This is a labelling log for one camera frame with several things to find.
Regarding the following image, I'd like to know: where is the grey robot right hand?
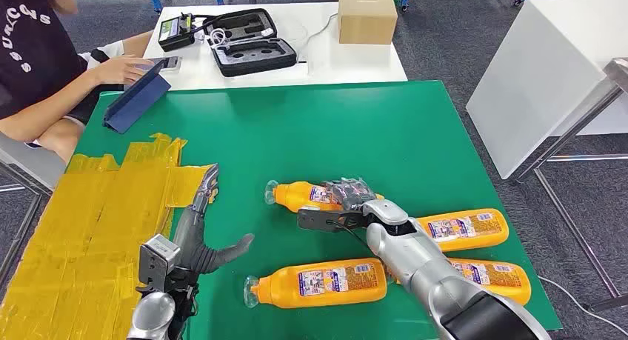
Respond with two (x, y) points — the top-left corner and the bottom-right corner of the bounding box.
(321, 177), (384, 213)

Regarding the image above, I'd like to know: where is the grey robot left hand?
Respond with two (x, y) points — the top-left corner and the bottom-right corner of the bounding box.
(169, 163), (255, 280)

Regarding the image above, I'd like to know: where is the person's right hand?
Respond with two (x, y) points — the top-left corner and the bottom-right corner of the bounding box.
(93, 54), (156, 86)

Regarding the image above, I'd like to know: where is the orange detergent bottle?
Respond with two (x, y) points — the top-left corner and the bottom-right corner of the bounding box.
(415, 208), (510, 253)
(244, 258), (388, 310)
(387, 258), (532, 307)
(264, 179), (384, 214)

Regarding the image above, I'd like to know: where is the blue tablet case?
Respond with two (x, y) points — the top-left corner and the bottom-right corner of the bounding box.
(103, 59), (172, 135)

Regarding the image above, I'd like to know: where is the smartphone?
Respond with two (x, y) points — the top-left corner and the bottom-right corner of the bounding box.
(142, 56), (182, 74)

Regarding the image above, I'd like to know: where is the green table mat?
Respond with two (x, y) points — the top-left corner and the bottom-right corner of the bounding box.
(73, 80), (564, 340)

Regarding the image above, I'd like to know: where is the black handheld controller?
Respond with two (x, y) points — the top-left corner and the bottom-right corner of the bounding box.
(158, 12), (197, 53)

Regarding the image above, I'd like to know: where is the person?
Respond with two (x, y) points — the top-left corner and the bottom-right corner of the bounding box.
(0, 0), (156, 164)

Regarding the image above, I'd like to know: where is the yellow taped cardboard sheet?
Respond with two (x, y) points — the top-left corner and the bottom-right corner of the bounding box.
(0, 133), (219, 340)

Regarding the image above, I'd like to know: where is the grey metal bench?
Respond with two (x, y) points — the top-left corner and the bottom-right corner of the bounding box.
(0, 131), (67, 290)

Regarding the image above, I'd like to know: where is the black foam-lined case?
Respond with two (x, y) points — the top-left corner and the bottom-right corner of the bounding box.
(202, 7), (298, 78)

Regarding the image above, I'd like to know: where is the brown cardboard box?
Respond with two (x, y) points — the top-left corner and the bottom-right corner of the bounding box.
(337, 0), (399, 46)

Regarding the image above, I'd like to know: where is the white side table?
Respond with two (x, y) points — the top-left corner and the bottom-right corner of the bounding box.
(466, 0), (628, 181)

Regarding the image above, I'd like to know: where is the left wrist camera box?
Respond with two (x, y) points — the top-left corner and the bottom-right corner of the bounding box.
(138, 233), (181, 292)

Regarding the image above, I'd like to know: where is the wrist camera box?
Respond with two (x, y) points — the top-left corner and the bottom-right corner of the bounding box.
(297, 206), (369, 233)
(138, 233), (181, 292)

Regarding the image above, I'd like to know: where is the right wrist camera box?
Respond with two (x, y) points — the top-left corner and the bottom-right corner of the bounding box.
(297, 206), (369, 233)

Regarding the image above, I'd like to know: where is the metal table frame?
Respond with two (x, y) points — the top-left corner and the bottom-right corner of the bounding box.
(512, 56), (628, 313)

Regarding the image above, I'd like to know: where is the white floor cable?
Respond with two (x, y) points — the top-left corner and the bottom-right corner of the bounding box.
(537, 276), (628, 336)

